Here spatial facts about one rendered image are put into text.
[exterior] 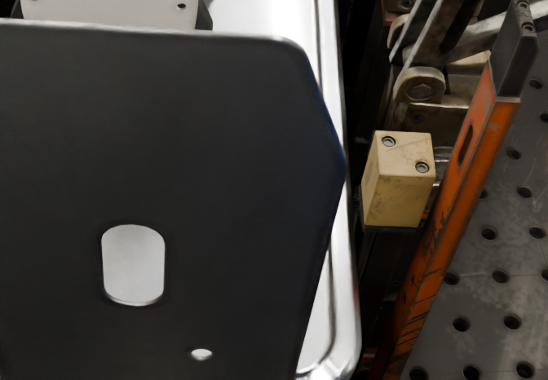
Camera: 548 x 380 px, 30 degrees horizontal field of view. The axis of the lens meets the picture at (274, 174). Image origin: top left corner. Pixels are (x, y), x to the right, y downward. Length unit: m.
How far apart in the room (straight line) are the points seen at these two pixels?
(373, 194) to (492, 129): 0.10
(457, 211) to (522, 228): 0.47
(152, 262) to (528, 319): 0.48
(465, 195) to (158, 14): 0.20
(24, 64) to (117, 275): 0.35
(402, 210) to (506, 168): 0.49
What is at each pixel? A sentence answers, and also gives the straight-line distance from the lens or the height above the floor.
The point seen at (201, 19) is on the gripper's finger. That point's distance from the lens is 0.62.
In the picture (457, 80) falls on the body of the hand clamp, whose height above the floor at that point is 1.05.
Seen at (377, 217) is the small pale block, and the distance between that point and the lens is 0.62.
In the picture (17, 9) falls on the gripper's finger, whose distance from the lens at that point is 0.63.
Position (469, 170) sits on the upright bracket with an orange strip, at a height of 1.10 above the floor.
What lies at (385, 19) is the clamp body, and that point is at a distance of 0.83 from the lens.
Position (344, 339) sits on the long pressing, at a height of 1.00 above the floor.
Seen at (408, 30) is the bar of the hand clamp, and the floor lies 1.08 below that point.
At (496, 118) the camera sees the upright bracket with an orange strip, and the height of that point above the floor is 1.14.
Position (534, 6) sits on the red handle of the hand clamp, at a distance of 0.64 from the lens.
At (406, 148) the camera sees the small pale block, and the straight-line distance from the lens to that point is 0.60.
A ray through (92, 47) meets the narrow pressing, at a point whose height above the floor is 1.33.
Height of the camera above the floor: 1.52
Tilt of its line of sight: 52 degrees down
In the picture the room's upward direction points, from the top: 9 degrees clockwise
